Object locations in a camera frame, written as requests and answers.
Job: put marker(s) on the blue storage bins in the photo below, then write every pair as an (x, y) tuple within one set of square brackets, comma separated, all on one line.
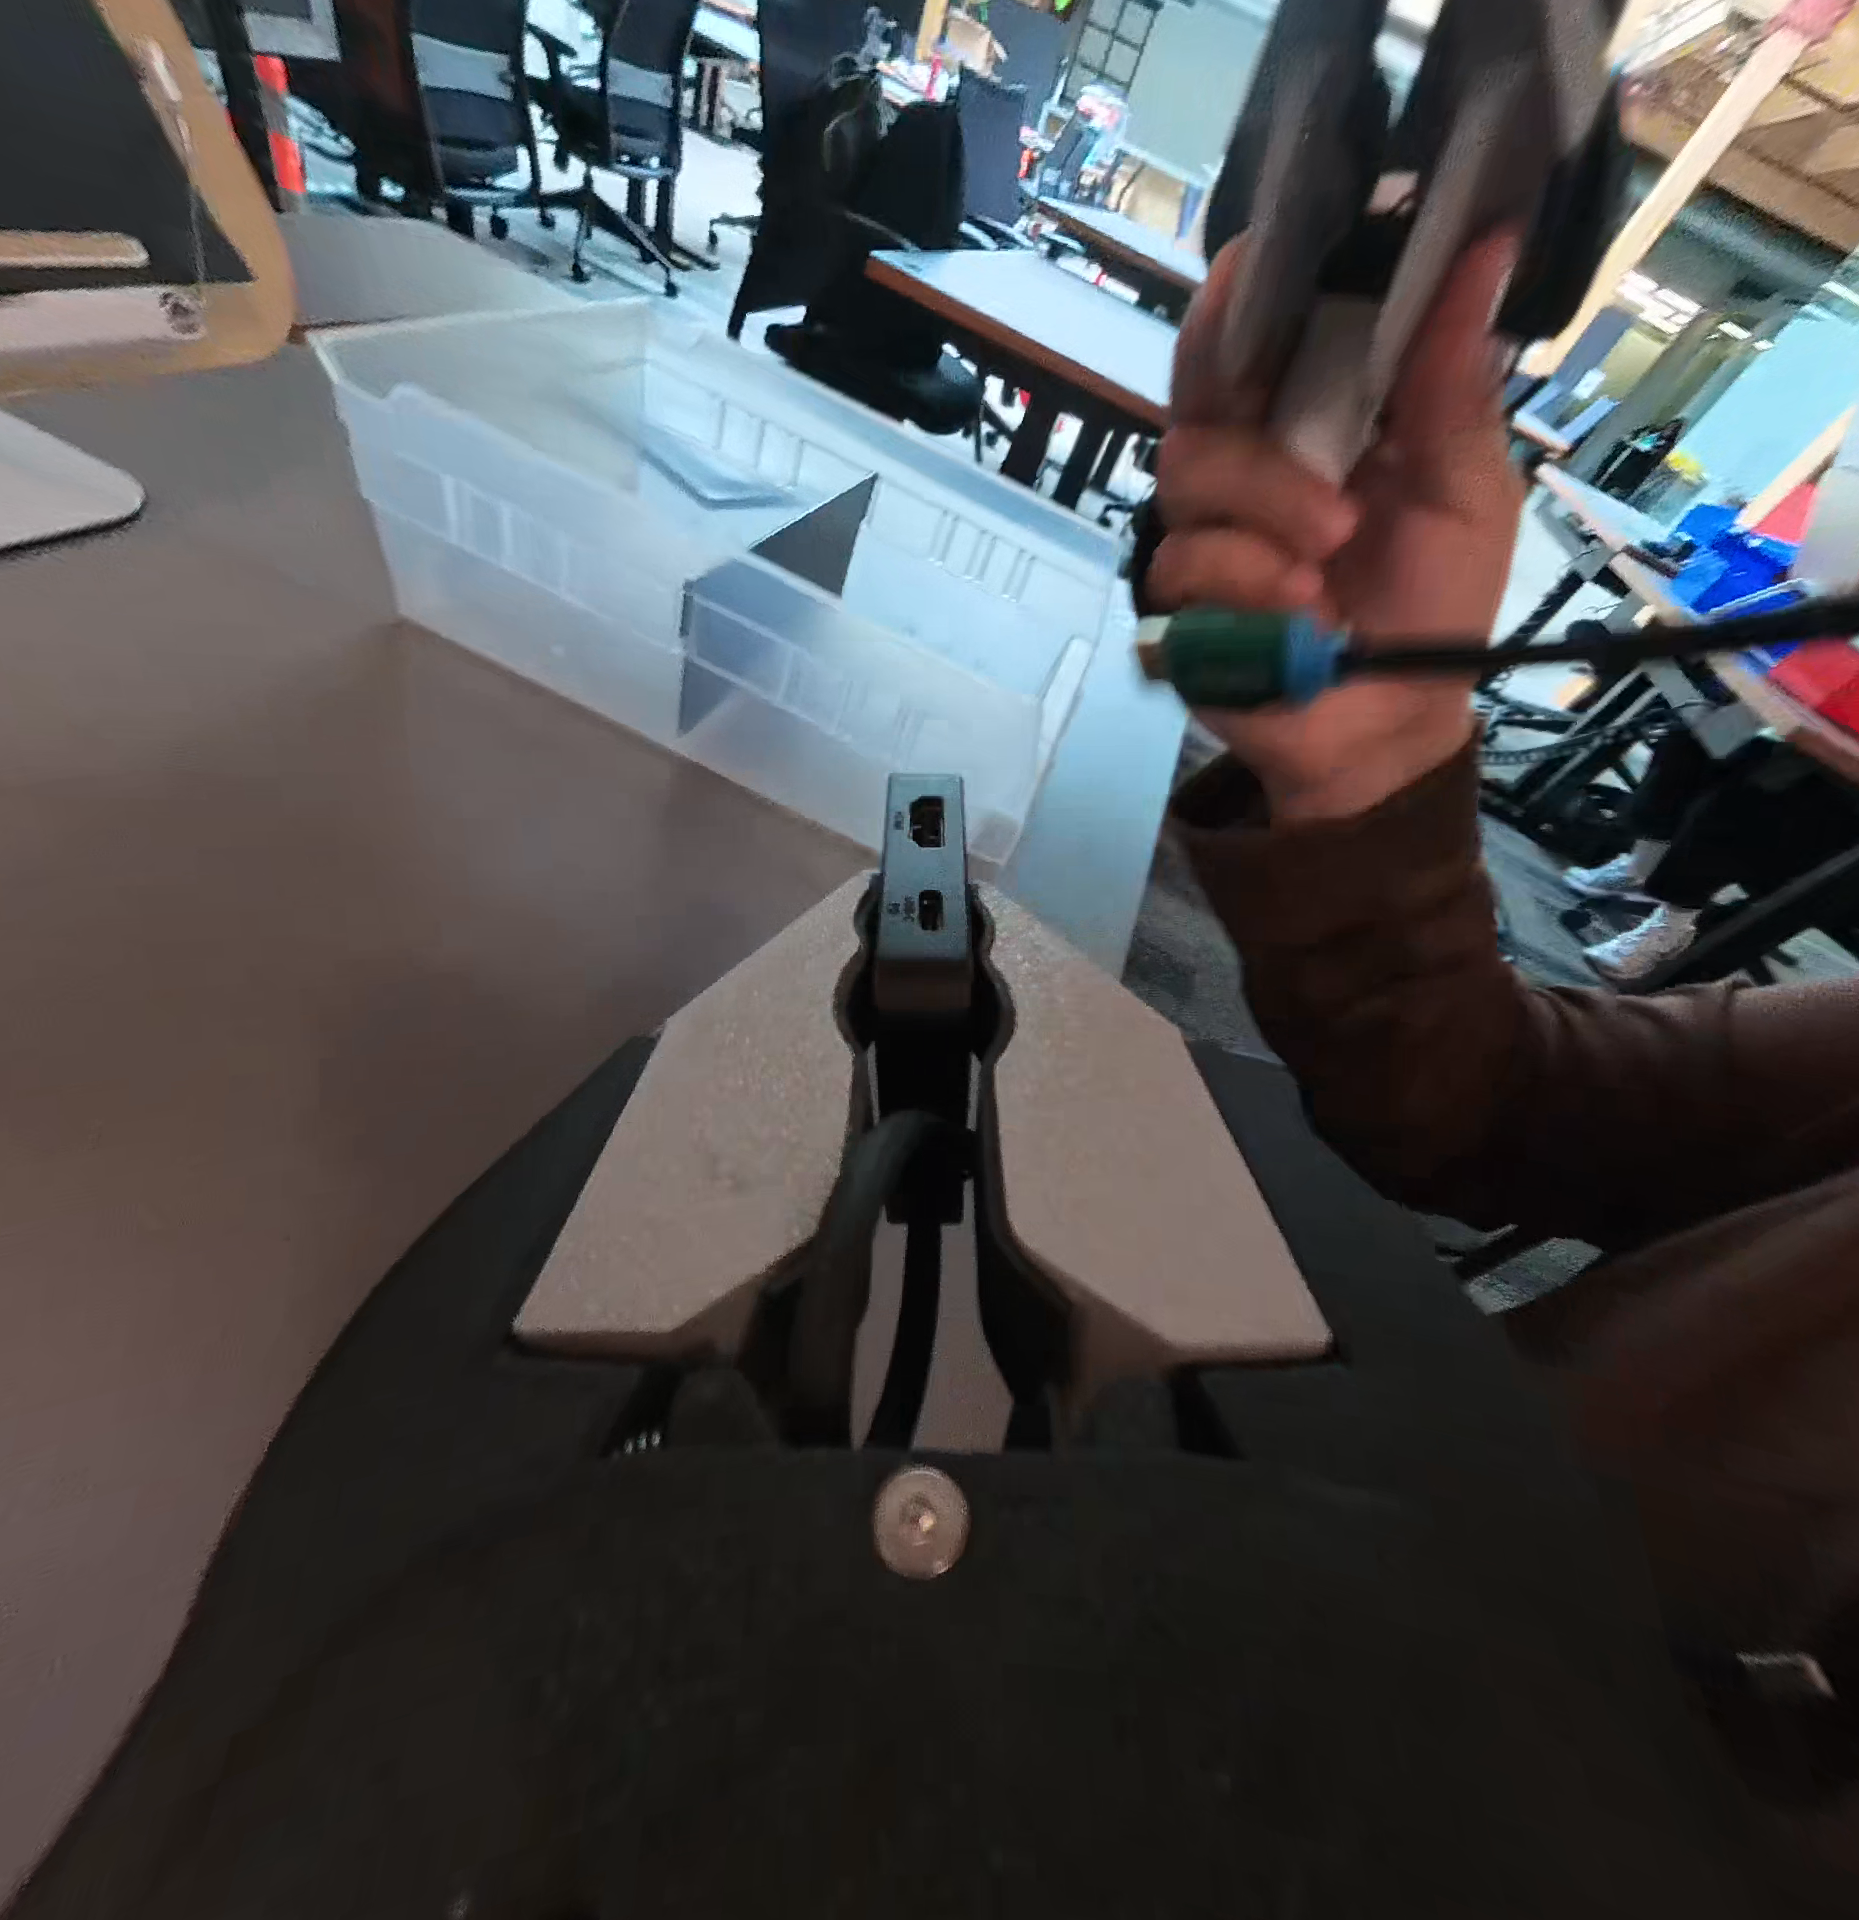
[(1741, 555)]

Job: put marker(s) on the clear plastic bin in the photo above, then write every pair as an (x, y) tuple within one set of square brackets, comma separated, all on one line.
[(495, 495)]

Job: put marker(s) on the person's brown shirt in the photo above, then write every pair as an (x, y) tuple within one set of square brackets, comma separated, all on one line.
[(1741, 1425)]

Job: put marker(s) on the long office desk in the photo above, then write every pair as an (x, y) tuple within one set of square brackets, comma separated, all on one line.
[(1621, 519)]

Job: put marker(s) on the group of black office chairs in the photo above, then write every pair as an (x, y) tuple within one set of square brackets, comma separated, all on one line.
[(901, 195)]

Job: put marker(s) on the red storage bin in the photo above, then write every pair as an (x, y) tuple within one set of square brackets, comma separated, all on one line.
[(1839, 682)]

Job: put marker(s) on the silver computer monitor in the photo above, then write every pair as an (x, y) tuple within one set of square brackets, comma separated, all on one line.
[(59, 134)]

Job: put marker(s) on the person's right hand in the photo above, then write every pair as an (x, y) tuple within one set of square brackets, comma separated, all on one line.
[(1411, 570)]

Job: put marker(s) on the orange red post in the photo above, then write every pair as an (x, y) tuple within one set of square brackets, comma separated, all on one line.
[(273, 134)]

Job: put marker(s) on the dark bin divider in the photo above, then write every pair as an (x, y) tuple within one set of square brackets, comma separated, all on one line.
[(811, 540)]

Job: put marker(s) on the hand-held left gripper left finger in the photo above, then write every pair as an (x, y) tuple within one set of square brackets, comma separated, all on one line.
[(705, 1171)]

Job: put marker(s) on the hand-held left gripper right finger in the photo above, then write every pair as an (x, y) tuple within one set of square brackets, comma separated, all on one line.
[(1155, 1200)]

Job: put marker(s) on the dark wooden office desk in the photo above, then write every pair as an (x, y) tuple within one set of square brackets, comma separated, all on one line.
[(1021, 300)]

